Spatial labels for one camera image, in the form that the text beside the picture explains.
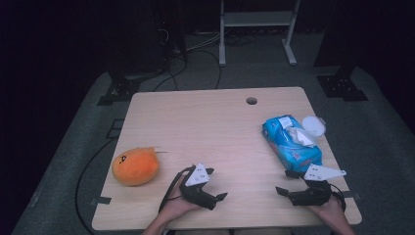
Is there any blue wet wipes pack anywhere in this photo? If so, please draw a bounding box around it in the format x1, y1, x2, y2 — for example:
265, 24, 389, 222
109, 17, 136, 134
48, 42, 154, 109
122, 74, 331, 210
261, 114, 323, 173

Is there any black background cable bundle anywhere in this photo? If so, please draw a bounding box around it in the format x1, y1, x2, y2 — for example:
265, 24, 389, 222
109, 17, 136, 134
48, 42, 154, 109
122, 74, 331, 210
152, 28, 223, 93

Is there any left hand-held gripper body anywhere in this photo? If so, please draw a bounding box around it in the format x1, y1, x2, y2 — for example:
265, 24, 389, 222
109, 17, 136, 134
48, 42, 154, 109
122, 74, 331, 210
179, 163, 218, 211

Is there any black tape strip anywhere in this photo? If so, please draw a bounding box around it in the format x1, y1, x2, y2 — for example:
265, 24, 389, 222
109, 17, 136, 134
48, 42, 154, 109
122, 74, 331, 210
337, 190, 362, 201
90, 196, 113, 206

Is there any black floor cable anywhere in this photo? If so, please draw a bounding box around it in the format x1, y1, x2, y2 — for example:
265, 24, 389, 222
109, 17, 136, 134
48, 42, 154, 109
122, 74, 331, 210
74, 138, 115, 235

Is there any round white plastic lid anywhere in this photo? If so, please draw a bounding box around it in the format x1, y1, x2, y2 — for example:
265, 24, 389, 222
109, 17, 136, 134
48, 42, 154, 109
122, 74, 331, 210
301, 115, 327, 138

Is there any white wet wipe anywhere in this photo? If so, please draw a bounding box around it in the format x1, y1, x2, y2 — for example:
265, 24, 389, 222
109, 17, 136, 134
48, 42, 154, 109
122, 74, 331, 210
287, 126, 316, 148

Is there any person's left hand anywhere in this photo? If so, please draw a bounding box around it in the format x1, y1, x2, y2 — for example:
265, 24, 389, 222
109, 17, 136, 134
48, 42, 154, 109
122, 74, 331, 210
159, 175, 203, 223

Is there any black stand base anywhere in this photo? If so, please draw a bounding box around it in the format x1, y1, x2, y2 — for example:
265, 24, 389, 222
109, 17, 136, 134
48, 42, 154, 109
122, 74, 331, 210
96, 69, 164, 107
315, 66, 370, 103

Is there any person's right hand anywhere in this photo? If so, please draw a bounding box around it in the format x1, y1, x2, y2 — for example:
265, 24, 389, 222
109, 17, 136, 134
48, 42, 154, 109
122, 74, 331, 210
307, 195, 346, 223

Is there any dark equipment cabinet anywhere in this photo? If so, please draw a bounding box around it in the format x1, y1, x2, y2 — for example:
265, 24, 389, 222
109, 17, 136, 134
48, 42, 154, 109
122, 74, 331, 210
107, 0, 188, 76

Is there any white metal table frame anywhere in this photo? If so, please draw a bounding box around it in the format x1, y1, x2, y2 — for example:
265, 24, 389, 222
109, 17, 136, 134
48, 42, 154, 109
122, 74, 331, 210
218, 0, 301, 68

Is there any orange plush toy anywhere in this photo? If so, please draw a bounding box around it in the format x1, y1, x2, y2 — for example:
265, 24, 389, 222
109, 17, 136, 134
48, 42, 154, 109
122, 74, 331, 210
111, 146, 161, 187

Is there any black tape rectangle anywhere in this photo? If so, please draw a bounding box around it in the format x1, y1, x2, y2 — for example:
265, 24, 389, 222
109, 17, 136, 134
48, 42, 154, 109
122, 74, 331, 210
105, 118, 125, 140

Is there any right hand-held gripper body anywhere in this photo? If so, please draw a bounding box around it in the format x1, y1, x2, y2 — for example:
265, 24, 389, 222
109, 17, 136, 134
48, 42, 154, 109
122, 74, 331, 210
288, 164, 347, 207

